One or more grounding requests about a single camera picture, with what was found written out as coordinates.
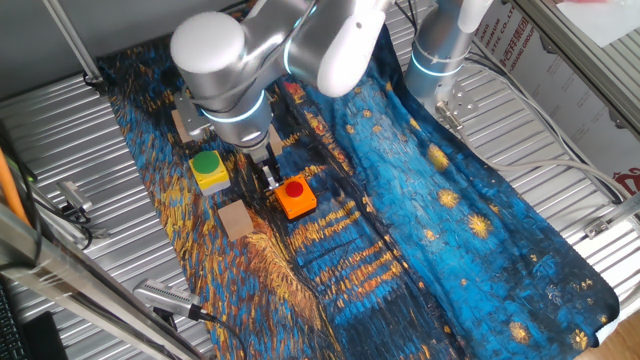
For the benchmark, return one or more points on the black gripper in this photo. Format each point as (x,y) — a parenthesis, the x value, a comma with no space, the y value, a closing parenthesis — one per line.
(265,157)

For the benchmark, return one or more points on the orange box red button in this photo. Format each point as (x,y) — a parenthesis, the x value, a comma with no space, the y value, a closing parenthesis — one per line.
(300,205)

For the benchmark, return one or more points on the yellow box green button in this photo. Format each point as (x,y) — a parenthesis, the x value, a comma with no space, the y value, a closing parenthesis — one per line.
(206,162)

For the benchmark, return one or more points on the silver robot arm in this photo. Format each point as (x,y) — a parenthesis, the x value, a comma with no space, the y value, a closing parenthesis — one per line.
(225,75)

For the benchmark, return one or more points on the starry night painted cloth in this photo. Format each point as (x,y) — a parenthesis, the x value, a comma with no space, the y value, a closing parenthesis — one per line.
(400,200)

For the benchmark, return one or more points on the thin metal rod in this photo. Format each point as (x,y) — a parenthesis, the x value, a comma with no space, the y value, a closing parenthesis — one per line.
(75,45)

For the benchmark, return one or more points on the orange pole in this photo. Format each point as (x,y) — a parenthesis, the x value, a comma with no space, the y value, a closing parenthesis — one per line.
(10,190)

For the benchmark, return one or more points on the black electronic device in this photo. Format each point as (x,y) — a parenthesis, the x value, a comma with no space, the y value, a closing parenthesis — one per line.
(45,340)

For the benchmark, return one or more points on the white panel red print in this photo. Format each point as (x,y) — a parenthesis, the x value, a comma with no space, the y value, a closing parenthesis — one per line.
(550,90)

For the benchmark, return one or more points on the white sheet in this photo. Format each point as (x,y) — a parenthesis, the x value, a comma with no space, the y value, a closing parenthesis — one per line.
(600,22)

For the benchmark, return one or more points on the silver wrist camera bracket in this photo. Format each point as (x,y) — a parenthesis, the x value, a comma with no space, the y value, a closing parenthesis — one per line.
(190,117)

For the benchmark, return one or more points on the large silver camera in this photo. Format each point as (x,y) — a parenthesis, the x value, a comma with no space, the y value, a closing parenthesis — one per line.
(165,297)

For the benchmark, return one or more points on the aluminium camera mount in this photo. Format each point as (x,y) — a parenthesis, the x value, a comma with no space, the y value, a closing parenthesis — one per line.
(100,232)

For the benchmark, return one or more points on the small silver camera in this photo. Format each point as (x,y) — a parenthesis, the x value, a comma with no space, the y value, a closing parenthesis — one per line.
(75,196)

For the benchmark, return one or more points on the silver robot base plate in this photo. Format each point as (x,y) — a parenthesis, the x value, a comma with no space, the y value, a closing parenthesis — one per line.
(465,100)

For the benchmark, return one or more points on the aluminium frame bar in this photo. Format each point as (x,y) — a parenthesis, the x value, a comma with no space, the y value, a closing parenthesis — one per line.
(60,280)

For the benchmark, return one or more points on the aluminium frame rail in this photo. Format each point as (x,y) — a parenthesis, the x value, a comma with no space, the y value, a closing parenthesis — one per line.
(590,65)

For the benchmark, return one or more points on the aluminium profile bracket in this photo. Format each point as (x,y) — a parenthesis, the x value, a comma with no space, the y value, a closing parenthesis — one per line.
(610,220)

